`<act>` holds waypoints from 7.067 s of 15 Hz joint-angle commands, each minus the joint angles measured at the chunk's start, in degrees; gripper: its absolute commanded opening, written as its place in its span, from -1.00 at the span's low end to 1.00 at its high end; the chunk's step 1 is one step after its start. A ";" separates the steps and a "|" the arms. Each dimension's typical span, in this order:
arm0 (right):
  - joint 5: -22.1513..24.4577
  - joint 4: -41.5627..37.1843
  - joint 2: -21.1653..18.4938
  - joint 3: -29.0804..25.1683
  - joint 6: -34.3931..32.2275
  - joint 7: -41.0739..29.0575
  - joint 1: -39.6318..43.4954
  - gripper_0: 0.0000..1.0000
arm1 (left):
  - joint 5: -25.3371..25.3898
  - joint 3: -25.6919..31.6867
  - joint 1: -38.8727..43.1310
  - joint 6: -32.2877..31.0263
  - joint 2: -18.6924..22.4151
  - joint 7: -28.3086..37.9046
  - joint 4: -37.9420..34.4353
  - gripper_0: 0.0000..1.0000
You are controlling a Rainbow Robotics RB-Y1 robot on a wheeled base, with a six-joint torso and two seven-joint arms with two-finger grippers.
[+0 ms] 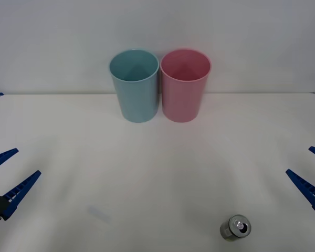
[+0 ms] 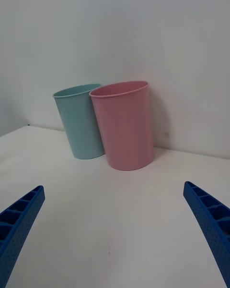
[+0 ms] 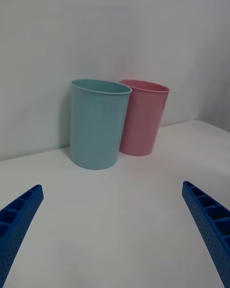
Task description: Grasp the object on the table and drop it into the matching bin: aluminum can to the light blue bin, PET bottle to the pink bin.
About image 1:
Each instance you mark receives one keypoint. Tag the silver drink can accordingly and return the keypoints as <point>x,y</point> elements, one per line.
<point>235,228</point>

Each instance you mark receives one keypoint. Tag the pink plastic bin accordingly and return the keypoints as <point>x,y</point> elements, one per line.
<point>182,99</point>

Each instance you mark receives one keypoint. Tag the pale blue plastic bin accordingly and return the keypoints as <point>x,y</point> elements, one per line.
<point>136,97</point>

